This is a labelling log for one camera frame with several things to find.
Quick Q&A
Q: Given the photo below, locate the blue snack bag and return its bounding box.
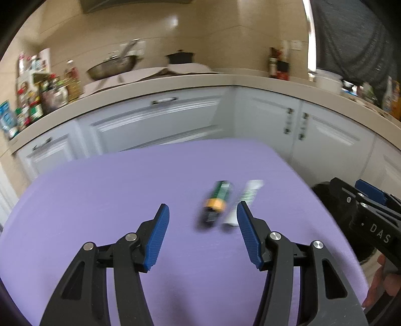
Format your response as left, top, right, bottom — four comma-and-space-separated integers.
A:
0, 100, 16, 138

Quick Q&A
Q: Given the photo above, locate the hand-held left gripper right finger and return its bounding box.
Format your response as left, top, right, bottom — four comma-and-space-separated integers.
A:
236, 201, 368, 326

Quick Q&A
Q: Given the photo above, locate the white paper towel roll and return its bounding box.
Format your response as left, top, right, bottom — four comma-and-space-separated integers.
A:
38, 48, 51, 73

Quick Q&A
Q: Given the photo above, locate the black cooking pot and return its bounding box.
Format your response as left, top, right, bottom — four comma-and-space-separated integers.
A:
165, 49, 195, 65

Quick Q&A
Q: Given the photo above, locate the person's right hand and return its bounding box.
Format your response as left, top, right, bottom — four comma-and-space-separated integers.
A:
362, 254, 400, 309

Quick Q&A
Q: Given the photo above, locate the white spray bottle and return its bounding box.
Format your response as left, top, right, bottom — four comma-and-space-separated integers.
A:
384, 75, 393, 110

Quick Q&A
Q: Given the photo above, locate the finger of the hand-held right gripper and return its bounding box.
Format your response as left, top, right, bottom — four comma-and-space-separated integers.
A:
329, 177, 373, 226
355, 179, 401, 217

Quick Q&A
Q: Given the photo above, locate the dark oil bottle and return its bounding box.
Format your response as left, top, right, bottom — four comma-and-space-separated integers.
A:
269, 47, 278, 77

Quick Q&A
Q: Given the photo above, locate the metal wok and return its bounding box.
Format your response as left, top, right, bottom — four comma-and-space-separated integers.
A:
86, 41, 140, 80

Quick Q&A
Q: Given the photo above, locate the green bottle with yellow band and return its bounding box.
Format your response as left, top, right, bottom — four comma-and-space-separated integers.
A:
197, 180, 234, 231

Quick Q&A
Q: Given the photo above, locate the white cabinet drawer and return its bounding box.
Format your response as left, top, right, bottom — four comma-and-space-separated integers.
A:
16, 121, 82, 182
80, 88, 232, 154

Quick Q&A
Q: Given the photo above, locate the group of condiment bottles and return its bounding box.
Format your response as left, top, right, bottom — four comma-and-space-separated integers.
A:
16, 52, 82, 129

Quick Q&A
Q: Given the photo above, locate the beige kitchen countertop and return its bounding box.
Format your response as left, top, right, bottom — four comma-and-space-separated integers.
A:
9, 73, 401, 154

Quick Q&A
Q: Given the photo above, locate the white tube with green print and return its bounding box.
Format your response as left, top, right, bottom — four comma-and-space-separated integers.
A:
222, 180, 264, 229

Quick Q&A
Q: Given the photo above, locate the purple tablecloth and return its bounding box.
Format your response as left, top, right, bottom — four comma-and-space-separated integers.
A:
0, 139, 370, 326

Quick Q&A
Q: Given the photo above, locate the dark grey cloth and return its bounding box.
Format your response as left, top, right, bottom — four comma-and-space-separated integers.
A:
310, 0, 401, 104

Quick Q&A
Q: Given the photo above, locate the white cabinet door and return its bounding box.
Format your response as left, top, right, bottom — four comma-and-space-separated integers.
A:
360, 135, 401, 201
291, 100, 376, 189
233, 88, 301, 176

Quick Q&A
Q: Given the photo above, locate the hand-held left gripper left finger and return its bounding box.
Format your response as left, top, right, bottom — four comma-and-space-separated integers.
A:
39, 203, 170, 326

